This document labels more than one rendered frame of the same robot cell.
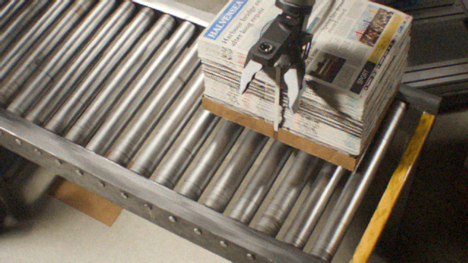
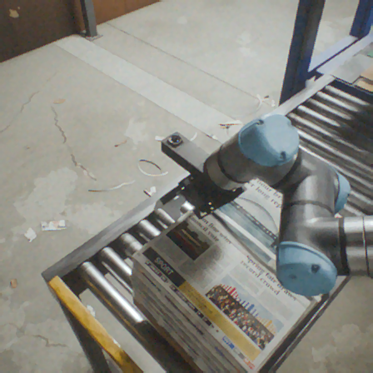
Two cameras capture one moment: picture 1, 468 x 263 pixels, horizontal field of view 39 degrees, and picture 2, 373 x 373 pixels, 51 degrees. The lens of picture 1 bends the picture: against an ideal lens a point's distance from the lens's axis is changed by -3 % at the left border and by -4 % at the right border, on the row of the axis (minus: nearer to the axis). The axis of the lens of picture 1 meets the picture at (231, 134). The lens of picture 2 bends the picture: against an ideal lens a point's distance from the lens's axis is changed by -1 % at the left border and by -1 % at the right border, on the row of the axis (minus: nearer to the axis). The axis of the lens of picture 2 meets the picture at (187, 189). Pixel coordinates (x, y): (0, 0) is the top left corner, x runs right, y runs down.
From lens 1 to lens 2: 1.18 m
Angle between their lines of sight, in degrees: 57
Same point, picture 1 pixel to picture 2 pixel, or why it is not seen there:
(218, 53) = not seen: hidden behind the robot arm
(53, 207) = not seen: hidden behind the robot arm
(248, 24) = (267, 195)
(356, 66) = (180, 266)
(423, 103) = not seen: outside the picture
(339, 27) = (247, 275)
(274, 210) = (135, 246)
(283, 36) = (184, 155)
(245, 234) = (124, 224)
